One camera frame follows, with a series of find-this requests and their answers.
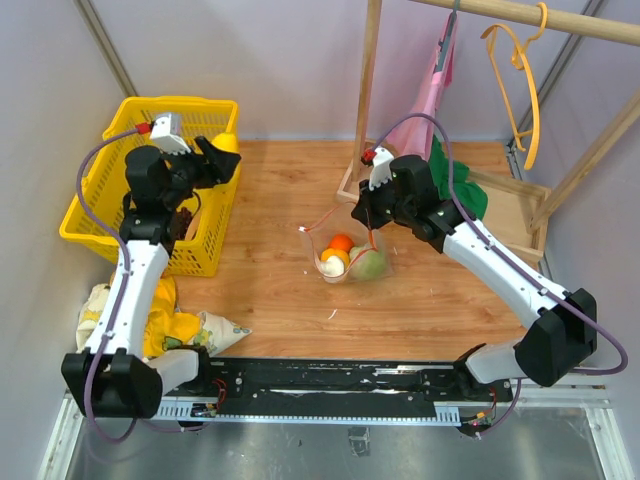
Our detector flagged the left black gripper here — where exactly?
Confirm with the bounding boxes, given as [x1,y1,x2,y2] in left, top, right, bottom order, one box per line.
[162,136,241,208]

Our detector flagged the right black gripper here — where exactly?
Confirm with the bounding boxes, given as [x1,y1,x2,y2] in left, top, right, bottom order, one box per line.
[351,173,414,231]

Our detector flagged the yellow bananas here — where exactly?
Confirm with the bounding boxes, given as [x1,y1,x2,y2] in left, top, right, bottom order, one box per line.
[211,132,239,154]

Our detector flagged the orange fruit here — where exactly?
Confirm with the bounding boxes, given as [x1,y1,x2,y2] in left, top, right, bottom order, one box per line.
[329,234,354,253]

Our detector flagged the clear zip bag orange zipper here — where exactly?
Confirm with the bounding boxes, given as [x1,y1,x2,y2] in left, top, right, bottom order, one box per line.
[298,202,393,284]

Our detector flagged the green cabbage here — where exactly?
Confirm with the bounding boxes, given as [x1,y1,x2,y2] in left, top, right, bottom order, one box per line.
[349,245,389,281]

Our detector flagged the yellow bell pepper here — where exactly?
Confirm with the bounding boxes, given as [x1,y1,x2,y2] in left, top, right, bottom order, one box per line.
[320,248,342,262]

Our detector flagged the white garlic toy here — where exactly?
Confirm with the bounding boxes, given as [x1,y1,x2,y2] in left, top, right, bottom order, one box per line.
[320,255,348,278]

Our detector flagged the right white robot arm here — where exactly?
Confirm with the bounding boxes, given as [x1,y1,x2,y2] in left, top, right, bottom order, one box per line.
[351,147,597,400]

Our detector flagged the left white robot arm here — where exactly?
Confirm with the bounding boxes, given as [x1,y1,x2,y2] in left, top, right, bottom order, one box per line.
[61,133,241,421]

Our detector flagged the brown bread roll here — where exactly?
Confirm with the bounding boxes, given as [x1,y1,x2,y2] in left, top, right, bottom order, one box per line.
[184,212,202,241]

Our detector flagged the purple grapes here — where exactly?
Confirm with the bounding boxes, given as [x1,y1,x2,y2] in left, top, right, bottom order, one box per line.
[177,207,193,240]

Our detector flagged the pink cloth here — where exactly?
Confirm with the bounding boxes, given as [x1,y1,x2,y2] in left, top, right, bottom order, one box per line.
[384,12,460,156]

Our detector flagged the green cloth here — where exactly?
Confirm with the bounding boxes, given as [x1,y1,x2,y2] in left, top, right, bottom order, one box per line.
[429,135,488,220]

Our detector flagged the wooden clothes rack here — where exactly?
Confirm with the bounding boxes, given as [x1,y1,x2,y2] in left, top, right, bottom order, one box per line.
[336,1,639,263]

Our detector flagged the yellow plastic basket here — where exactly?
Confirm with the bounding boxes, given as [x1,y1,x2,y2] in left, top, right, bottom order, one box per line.
[59,96,241,277]

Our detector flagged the yellow patterned cloth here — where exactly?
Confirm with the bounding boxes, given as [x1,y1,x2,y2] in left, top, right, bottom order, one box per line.
[76,276,252,359]

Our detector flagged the grey clothes hanger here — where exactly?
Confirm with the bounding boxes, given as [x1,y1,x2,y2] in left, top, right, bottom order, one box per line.
[434,0,460,72]

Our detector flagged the yellow clothes hanger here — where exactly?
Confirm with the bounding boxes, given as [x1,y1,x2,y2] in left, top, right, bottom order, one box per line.
[480,1,550,171]

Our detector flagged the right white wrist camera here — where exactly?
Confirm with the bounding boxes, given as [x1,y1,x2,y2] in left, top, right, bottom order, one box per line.
[361,146,394,191]

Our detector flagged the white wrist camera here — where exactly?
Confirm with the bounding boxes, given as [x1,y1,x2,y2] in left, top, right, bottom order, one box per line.
[136,112,193,156]
[361,146,394,191]

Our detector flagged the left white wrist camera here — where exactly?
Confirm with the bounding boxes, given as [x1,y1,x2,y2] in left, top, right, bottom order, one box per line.
[136,112,193,156]

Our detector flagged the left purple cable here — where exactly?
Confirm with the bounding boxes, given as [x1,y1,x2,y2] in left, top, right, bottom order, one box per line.
[75,127,151,444]

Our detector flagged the purple cable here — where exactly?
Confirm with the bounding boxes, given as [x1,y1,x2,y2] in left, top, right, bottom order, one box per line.
[372,112,629,375]
[75,127,151,444]

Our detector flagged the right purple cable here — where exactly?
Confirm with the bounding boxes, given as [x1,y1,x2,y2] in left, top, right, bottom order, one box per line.
[372,112,629,375]

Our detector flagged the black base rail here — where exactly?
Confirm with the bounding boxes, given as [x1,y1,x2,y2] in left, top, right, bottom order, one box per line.
[156,357,512,426]

